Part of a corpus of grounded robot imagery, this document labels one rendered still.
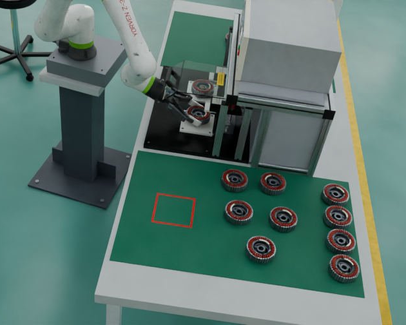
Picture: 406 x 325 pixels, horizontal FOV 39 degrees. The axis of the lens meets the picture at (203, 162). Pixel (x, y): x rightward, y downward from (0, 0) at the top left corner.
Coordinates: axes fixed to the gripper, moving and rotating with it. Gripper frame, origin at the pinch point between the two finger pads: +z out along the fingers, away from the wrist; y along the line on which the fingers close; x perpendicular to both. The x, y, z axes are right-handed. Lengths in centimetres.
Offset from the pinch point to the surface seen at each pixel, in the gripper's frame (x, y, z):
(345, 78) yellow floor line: 22, 181, 135
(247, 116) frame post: -25.9, -19.6, 9.8
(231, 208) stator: -5, -52, 19
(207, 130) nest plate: 1.1, -5.2, 6.7
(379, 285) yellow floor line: 22, -17, 136
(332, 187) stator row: -25, -30, 57
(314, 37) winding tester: -63, -2, 14
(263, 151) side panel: -16.0, -20.5, 26.4
